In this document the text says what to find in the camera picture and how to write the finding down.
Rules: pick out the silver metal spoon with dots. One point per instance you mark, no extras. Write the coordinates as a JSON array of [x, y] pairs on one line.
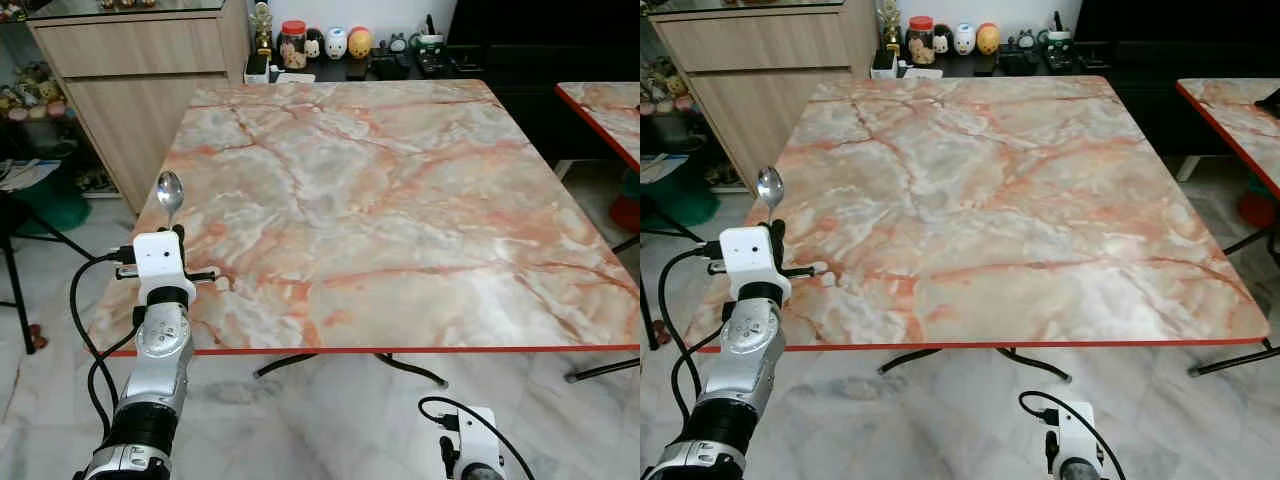
[[170, 190], [769, 187]]

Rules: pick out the black television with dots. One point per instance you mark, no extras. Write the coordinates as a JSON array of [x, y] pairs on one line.
[[540, 30], [1170, 25]]

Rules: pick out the black metal stand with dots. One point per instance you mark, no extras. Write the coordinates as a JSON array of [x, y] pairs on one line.
[[20, 290], [651, 300]]

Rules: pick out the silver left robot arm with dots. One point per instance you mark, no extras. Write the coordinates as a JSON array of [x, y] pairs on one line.
[[160, 370], [745, 360]]

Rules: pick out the pile of plush toys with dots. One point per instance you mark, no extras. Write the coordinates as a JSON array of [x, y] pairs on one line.
[[665, 85], [35, 90]]

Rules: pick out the white papers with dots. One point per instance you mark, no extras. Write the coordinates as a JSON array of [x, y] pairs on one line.
[[660, 168], [25, 175]]

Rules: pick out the red round object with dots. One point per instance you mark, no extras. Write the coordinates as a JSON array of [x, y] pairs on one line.
[[625, 213], [1255, 208]]

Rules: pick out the golden figurine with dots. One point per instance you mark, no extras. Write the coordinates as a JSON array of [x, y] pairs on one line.
[[888, 25], [262, 30]]

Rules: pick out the light wooden cabinet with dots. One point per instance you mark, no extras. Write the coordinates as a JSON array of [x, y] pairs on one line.
[[140, 90], [760, 80]]

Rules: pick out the black curved table leg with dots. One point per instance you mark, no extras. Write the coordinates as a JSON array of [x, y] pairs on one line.
[[415, 370], [905, 362], [1035, 365], [600, 370], [285, 364], [1230, 362]]

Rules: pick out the orange egg figurine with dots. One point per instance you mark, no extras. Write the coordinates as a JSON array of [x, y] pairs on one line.
[[988, 38], [360, 43]]

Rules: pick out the green bag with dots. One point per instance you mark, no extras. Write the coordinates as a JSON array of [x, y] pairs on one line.
[[55, 205], [680, 195]]

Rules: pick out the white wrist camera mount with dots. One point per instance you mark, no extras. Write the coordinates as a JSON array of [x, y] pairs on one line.
[[478, 430], [160, 262], [750, 258], [1070, 425]]

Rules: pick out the green and white mug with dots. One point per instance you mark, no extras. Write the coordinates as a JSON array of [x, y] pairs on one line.
[[431, 45], [1058, 42]]

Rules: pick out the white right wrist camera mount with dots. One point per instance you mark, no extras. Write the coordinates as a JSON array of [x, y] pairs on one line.
[[1070, 425], [478, 430]]

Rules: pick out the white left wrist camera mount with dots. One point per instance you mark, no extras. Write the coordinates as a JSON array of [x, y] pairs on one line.
[[160, 262], [750, 258]]

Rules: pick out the dark round figurine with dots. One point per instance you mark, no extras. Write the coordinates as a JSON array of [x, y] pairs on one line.
[[314, 45], [943, 40]]

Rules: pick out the grey animal figurine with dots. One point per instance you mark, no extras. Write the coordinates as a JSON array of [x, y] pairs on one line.
[[1025, 40], [397, 43]]

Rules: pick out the white flat box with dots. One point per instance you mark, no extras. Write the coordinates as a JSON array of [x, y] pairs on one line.
[[293, 76], [920, 72]]

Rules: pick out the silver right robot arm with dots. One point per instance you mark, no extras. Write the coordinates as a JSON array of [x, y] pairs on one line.
[[1075, 472], [482, 472]]

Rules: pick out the white egg figurine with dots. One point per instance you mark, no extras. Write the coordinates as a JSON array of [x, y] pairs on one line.
[[964, 38], [336, 43]]

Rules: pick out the white desk holder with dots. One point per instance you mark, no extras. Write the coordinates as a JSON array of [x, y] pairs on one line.
[[258, 68], [884, 65]]

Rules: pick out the red lid snack jar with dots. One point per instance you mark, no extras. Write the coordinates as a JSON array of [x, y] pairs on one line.
[[920, 42], [293, 45]]

